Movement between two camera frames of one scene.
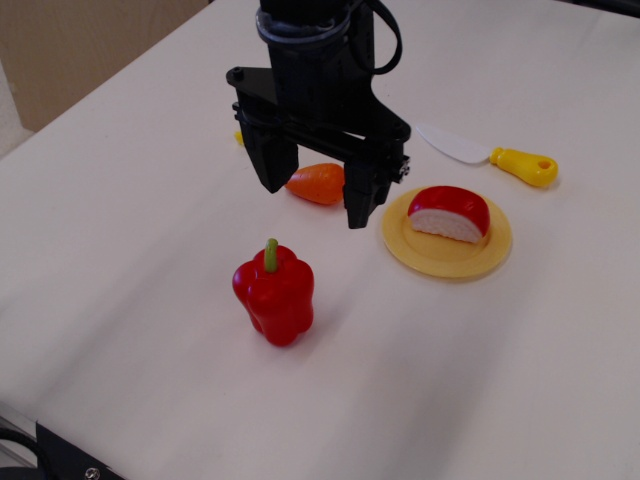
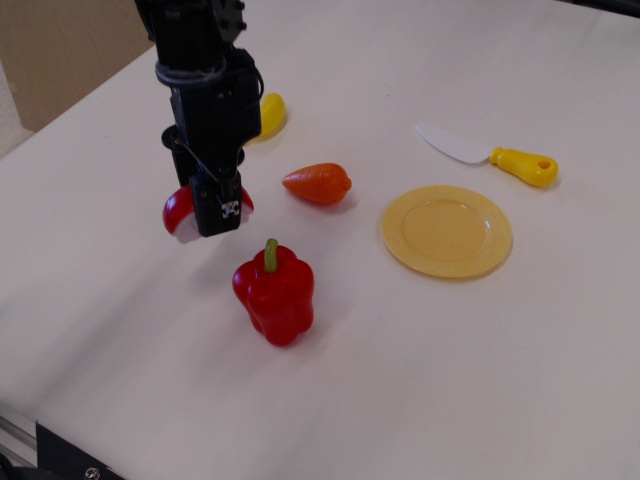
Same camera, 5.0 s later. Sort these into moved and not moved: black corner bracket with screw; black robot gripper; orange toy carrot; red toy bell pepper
Moved: black robot gripper
Not moved: red toy bell pepper; orange toy carrot; black corner bracket with screw
